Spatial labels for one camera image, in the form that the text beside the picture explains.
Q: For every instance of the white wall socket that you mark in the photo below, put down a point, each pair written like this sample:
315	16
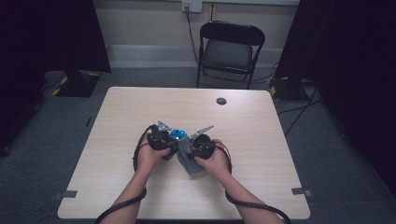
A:
192	5

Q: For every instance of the person's left hand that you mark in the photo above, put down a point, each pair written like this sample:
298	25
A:
148	160

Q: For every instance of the black folding chair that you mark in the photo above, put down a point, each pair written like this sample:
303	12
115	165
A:
229	53

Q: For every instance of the person's right hand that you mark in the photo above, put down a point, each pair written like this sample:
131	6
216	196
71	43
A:
218	163

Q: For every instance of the small black floor strip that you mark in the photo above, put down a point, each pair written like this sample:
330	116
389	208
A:
89	121

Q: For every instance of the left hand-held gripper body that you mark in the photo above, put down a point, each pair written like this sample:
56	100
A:
160	140

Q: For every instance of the grey tape piece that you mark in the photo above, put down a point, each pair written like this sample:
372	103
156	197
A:
302	192
65	194

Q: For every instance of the round grey table grommet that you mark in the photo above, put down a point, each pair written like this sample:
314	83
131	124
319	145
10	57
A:
221	101

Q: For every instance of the blue toy car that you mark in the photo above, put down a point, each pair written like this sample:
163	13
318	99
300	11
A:
178	134

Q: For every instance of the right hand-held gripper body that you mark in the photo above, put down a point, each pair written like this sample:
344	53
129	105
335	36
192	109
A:
202	146

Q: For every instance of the black stand base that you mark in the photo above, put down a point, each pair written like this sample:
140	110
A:
286	90
77	85

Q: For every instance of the grey fluffy cloth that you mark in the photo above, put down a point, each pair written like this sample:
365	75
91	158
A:
186	158

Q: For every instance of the black curtain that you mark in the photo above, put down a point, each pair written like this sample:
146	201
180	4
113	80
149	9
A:
358	62
46	31

